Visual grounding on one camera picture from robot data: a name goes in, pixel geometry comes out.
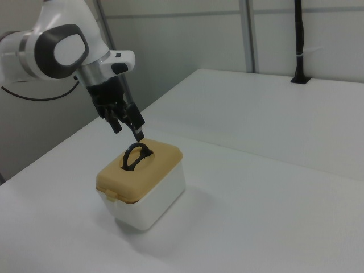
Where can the white plastic tool case box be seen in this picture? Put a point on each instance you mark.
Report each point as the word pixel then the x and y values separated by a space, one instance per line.
pixel 159 204

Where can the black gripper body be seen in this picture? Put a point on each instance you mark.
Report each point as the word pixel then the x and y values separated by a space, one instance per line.
pixel 108 91

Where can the tan tool case lid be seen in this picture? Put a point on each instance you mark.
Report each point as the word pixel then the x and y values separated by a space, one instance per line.
pixel 159 159

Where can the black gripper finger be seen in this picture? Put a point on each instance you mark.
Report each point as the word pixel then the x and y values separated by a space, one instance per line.
pixel 133 119
pixel 114 122

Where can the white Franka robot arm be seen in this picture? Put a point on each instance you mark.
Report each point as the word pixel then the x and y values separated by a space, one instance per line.
pixel 71 51

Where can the black camera pole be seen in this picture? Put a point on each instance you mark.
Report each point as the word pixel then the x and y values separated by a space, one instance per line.
pixel 299 42

